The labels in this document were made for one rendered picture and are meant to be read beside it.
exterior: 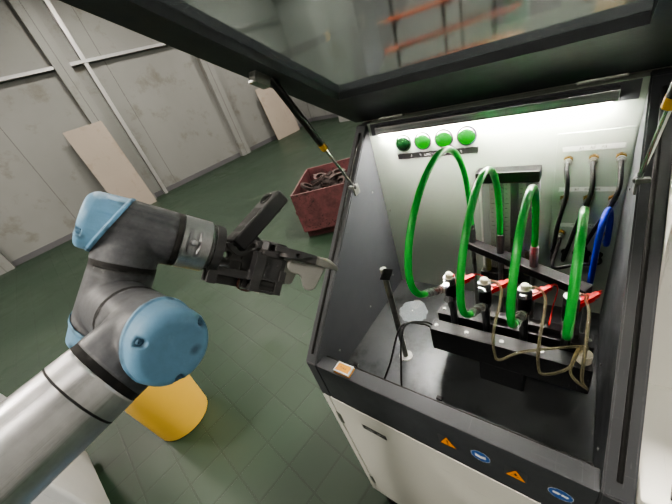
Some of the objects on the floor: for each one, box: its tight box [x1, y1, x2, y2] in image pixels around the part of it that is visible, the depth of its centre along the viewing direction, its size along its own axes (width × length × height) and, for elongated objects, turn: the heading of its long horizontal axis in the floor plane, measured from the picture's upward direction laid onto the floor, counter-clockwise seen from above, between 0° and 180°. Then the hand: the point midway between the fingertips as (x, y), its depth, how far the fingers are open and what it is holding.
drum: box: [124, 374, 207, 441], centre depth 189 cm, size 40×40×63 cm
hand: (321, 262), depth 58 cm, fingers open, 7 cm apart
